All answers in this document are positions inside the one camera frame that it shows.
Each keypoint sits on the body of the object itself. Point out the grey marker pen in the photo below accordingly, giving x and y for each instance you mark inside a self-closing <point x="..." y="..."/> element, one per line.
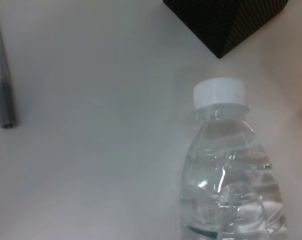
<point x="2" y="100"/>

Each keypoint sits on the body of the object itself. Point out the clear water bottle green label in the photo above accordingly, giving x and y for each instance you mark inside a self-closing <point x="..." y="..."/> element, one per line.
<point x="228" y="175"/>

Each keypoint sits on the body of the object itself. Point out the black mesh pen holder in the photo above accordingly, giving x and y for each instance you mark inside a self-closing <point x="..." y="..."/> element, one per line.
<point x="220" y="25"/>

